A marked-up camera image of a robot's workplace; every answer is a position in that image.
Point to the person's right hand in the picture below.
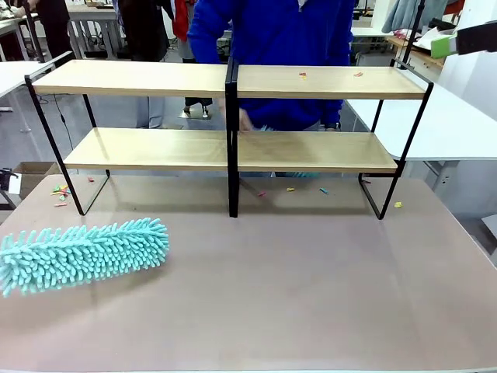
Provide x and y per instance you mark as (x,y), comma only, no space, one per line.
(245,122)

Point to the white paper sheets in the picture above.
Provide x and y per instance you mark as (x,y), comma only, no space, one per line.
(423,42)

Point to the wooden workbench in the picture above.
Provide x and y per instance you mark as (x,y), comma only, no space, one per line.
(421,60)

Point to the black stand pole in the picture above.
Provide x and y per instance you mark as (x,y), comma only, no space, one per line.
(414,35)
(34,31)

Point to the grey hanging jacket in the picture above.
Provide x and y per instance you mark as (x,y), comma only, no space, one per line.
(411,13)

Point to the large white side table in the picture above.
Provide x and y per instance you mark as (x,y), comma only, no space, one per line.
(435,128)

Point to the white background desk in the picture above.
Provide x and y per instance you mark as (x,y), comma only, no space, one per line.
(369,35)

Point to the red and yellow paper scrap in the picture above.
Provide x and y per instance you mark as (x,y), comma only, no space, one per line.
(303,75)

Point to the person in blue sweater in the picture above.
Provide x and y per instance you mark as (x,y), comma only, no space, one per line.
(279,39)

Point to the red hanging garment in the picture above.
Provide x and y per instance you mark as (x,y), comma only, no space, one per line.
(180,19)

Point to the bystander with grey trousers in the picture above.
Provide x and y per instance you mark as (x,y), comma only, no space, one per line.
(143,27)

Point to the bystander in black clothes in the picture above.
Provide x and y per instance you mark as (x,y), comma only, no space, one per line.
(54,27)

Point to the white background table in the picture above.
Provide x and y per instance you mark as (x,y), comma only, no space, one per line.
(13,23)

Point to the black clamp with white tag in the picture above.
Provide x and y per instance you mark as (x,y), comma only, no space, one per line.
(5,178)

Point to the wood shelf unit black frame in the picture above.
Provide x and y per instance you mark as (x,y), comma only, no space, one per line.
(330,83)
(136,79)

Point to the white metal frame desk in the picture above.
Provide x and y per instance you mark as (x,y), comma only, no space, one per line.
(97,19)

